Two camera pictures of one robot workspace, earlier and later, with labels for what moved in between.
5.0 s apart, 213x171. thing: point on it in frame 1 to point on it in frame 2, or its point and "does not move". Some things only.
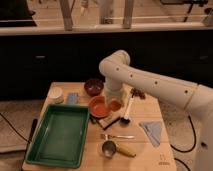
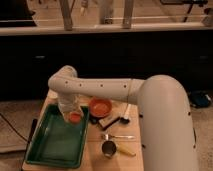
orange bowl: [99, 106] does not move
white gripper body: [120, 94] to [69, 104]
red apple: [115, 105] to [75, 117]
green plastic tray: [60, 138] does not move
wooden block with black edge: [108, 121] does not move
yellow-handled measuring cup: [109, 149] does not move
